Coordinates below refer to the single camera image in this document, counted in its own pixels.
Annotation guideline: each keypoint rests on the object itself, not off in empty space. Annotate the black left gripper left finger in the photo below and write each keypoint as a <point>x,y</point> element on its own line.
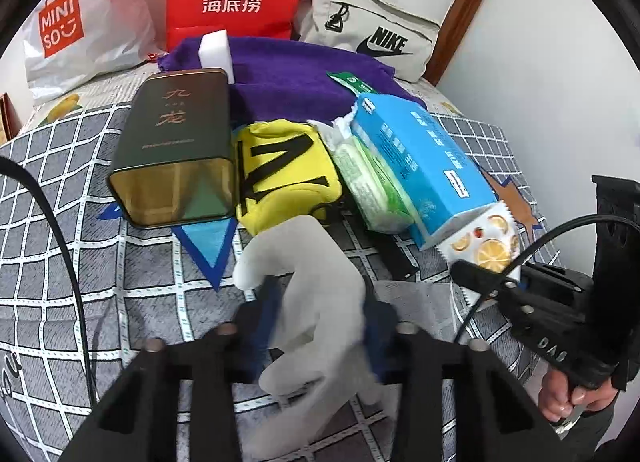
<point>137,418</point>

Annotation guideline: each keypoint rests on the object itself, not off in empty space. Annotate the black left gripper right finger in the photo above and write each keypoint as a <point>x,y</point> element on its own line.
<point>457,399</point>

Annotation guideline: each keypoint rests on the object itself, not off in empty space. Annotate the white foam glove shape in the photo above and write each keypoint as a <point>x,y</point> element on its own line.
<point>319,330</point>

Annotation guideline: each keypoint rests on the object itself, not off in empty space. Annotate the blue tissue pack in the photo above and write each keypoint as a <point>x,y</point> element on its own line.
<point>441,187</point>

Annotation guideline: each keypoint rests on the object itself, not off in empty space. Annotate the green wet wipes pack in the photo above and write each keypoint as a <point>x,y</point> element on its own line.
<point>376,197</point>

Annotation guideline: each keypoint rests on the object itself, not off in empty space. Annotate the yellow fabric pouch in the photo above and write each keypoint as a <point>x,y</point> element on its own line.
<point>284,171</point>

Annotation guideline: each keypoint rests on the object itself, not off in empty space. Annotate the white foam block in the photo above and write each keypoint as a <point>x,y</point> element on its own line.
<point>214,52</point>

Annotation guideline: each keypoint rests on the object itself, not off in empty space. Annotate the person's right hand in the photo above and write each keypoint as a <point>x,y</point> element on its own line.
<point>557,398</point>

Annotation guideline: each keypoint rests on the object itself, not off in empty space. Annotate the grey checked bed cover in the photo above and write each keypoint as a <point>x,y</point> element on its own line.
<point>140,283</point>

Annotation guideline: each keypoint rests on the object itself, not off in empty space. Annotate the dark green tin box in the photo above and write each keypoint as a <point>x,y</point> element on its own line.
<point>173,163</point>

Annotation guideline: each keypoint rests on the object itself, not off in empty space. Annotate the brown cardboard boxes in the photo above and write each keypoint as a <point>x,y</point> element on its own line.
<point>10,123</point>

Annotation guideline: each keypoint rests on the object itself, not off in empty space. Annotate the purple towel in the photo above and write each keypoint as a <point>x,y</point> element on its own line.
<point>280,79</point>

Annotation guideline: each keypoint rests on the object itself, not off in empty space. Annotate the beige Nike bag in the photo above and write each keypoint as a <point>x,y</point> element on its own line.
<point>376,28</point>

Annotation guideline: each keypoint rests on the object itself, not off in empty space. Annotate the white Miniso plastic bag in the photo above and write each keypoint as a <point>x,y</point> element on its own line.
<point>68,42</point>

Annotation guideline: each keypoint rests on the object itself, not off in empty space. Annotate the wooden door frame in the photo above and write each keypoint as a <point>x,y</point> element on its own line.
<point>454,27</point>

